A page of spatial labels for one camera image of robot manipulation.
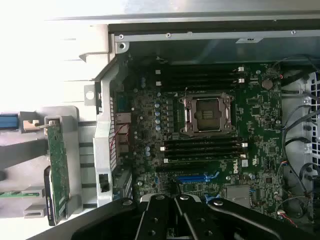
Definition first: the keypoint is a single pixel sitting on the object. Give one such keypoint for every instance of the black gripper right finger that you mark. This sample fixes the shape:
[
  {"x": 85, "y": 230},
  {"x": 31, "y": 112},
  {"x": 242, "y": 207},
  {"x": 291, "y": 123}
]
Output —
[{"x": 195, "y": 220}]

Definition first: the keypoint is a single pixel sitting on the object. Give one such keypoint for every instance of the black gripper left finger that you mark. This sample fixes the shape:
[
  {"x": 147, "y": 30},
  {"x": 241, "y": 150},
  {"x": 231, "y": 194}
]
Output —
[{"x": 152, "y": 217}]

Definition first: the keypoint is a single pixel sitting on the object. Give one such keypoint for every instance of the blue expansion slot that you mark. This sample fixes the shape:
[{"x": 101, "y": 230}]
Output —
[{"x": 192, "y": 179}]

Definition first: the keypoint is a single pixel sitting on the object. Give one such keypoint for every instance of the silver chipset heatsink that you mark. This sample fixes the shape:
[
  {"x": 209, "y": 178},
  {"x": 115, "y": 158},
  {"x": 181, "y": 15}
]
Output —
[{"x": 237, "y": 196}]

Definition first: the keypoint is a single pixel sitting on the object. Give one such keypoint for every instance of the long black expansion slot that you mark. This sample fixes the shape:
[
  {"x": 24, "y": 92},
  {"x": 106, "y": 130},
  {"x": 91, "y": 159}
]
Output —
[{"x": 187, "y": 168}]

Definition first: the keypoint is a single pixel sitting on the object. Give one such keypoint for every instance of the metal CPU socket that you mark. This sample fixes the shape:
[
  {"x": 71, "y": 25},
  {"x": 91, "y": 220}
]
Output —
[{"x": 207, "y": 115}]

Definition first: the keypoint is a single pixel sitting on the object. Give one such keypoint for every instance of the green motherboard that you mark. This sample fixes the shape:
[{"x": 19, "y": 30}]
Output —
[{"x": 262, "y": 130}]

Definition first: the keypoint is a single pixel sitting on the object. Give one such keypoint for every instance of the thin socket locking lever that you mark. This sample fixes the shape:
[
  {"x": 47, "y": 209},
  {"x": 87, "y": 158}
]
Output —
[{"x": 186, "y": 92}]

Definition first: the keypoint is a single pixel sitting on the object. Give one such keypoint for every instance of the grey parts rack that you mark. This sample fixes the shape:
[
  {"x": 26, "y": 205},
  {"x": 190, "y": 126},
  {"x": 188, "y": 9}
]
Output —
[{"x": 72, "y": 117}]

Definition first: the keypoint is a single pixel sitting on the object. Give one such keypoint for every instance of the round coin battery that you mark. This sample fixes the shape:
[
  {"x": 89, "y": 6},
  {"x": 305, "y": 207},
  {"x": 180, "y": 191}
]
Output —
[{"x": 267, "y": 84}]

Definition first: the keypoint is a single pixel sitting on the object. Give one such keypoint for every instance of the perforated metal drive cage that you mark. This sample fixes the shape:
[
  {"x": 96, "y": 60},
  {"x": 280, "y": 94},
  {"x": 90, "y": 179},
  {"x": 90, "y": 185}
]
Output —
[{"x": 306, "y": 100}]

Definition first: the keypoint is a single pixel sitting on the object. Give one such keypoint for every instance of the black open PC case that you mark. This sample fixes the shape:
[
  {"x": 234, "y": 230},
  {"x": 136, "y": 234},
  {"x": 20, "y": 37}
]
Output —
[{"x": 200, "y": 50}]

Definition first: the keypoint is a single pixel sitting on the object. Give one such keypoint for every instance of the hard disk in blue carrier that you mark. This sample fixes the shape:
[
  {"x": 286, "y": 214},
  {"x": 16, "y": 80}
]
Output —
[{"x": 8, "y": 122}]

